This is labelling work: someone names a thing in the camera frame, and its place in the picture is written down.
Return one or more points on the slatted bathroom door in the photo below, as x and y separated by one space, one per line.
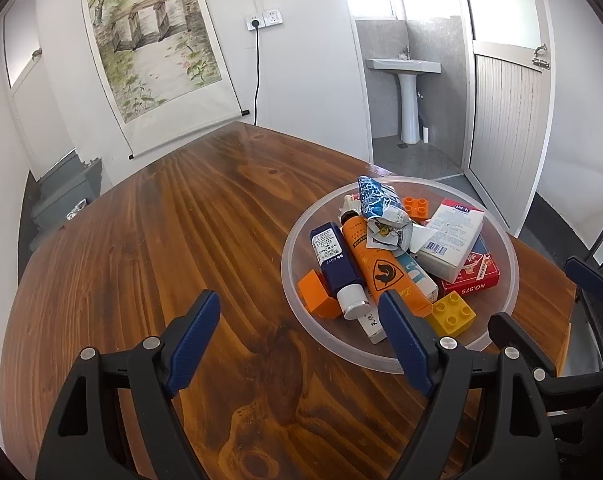
506 125

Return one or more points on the white box with red edge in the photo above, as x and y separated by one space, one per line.
451 240

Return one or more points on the orange tube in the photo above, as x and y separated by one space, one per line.
376 265

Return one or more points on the landscape wall scroll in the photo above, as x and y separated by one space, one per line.
151 35

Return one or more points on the wooden desktop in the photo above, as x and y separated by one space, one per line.
181 220

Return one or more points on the white wall socket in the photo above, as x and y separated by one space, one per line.
254 22
273 17

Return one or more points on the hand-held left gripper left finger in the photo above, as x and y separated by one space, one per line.
194 345

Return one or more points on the orange toy brick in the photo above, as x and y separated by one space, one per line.
415 208
316 292

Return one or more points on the light blue carton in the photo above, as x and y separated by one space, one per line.
419 280

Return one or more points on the metal door latch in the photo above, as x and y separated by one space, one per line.
541 59

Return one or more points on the white bottle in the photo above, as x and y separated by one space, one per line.
425 131

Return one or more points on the dark blue cosmetic tube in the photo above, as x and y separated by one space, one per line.
334 260

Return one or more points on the red playing card box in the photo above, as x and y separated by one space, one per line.
476 272

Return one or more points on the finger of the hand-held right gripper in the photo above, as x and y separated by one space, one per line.
516 340
589 277

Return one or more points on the grey staircase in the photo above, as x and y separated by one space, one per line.
64 185

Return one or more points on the small white tube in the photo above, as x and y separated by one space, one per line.
374 327

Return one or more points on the blue snack wrapper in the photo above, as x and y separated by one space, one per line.
376 200

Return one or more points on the white pedestal sink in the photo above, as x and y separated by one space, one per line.
410 95

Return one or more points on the crumpled foil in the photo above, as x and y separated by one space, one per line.
76 209

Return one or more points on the clear plastic bowl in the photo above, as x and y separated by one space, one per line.
314 220

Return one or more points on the yellow toy brick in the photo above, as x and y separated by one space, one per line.
451 315

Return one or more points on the white door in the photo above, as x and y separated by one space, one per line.
36 100

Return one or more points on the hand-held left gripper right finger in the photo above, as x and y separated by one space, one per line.
406 345

